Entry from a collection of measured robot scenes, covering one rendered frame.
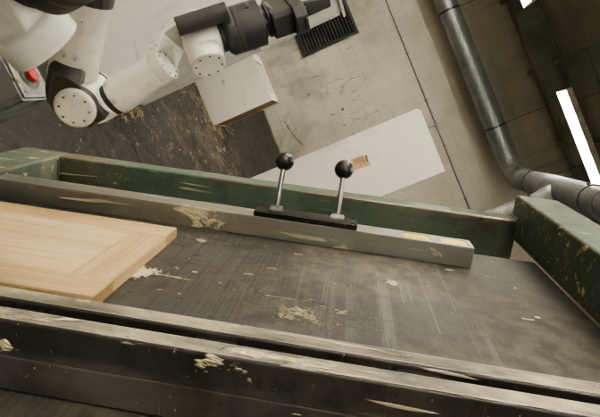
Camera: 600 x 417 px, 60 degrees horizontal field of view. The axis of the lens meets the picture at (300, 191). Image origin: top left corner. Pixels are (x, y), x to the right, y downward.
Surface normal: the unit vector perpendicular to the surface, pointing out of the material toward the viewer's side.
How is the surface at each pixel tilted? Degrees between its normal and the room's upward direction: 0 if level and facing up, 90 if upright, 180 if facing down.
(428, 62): 90
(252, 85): 90
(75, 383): 90
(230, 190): 90
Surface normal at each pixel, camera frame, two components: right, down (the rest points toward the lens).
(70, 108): 0.04, 0.50
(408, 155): -0.15, 0.11
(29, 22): 0.90, 0.27
